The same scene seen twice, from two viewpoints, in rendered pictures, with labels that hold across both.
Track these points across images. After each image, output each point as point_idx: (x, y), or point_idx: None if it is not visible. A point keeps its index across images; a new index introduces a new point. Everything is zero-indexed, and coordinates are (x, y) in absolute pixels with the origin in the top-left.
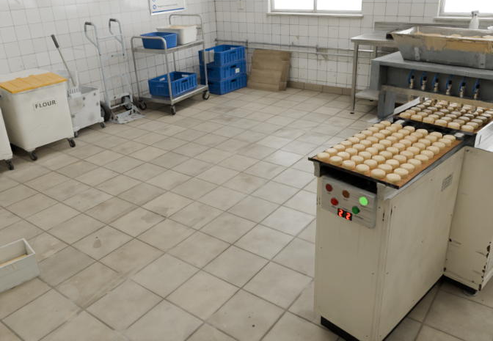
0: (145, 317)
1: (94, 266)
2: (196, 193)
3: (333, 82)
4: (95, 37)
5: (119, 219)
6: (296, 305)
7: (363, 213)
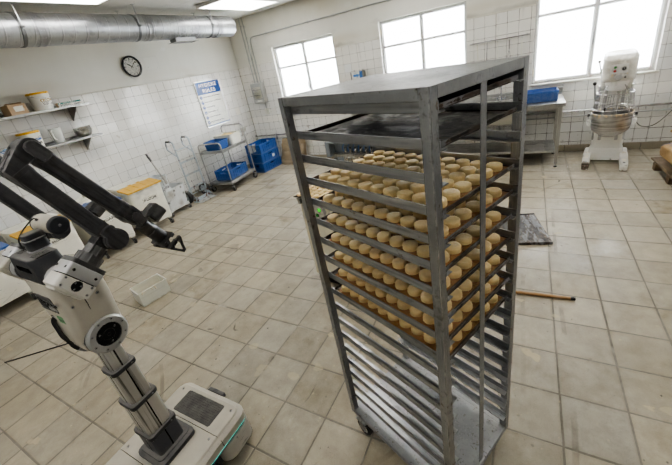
0: (233, 295)
1: (200, 280)
2: (254, 233)
3: None
4: (173, 150)
5: (210, 255)
6: (310, 274)
7: (320, 216)
